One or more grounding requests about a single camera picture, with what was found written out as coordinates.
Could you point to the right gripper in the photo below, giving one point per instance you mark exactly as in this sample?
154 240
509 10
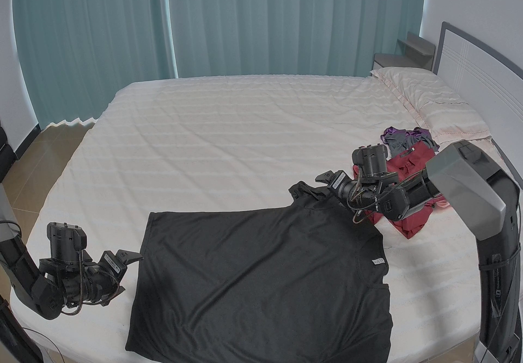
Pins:
347 187

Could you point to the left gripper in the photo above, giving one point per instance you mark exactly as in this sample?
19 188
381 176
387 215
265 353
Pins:
104 277

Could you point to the black T-shirt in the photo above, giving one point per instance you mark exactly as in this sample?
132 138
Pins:
261 279

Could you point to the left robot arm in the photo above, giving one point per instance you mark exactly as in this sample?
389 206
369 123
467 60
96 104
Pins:
39 292

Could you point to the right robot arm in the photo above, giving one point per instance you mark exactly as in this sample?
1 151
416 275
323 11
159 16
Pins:
461 185

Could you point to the grey garment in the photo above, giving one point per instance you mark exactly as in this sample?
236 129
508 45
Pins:
398 144

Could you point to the purple garment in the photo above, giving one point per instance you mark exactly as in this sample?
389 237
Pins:
394 132

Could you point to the dark red garment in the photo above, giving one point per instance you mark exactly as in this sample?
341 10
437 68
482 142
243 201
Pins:
408 161

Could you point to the bed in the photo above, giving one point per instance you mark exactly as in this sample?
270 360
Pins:
229 140

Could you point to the pink garment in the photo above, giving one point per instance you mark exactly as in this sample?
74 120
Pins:
441 202

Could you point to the grey bedside table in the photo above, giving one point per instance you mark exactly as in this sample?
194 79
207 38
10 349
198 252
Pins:
392 61

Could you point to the blue-green curtain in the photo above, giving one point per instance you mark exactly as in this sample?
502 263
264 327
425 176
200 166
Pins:
90 34
294 10

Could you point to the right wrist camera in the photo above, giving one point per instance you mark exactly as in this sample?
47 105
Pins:
369 161

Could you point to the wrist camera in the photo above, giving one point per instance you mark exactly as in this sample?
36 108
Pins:
369 161
65 240

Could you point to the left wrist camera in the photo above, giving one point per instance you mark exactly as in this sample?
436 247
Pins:
65 240

